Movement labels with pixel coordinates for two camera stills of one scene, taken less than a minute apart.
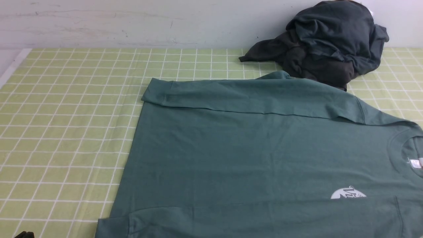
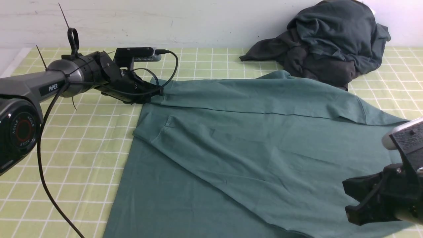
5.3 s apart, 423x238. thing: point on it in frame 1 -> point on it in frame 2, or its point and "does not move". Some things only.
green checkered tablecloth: (68, 117) does not move
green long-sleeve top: (275, 156) does not move
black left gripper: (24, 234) -> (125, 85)
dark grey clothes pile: (327, 44) does not move
